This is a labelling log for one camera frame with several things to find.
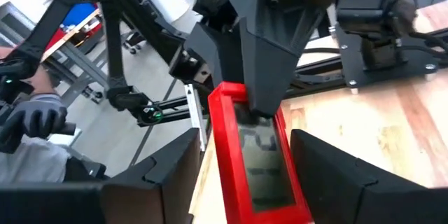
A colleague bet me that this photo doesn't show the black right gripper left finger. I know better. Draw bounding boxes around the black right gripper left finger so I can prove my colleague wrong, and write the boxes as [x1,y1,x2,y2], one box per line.
[101,127,202,224]

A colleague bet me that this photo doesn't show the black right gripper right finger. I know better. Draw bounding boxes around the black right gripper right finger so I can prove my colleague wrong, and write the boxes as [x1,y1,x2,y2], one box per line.
[290,129,448,224]

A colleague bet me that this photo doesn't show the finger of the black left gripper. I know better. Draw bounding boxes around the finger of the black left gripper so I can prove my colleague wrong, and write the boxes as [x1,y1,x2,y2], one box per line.
[239,20,298,118]
[185,22,244,85]

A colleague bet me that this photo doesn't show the red tray front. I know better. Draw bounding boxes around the red tray front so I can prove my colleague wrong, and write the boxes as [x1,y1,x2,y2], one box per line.
[207,80,315,224]

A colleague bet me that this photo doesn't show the person's forearm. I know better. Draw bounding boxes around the person's forearm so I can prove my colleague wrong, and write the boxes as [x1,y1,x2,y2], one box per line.
[26,66,59,95]

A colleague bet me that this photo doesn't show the person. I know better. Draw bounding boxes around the person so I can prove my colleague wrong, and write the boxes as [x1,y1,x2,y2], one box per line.
[0,134,73,183]

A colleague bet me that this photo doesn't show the grey metal wheeled stand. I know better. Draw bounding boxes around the grey metal wheeled stand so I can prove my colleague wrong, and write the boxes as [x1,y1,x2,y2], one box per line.
[0,1,113,108]

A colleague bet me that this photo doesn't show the person's hand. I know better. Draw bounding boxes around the person's hand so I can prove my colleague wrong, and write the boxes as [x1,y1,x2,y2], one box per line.
[9,93,69,140]

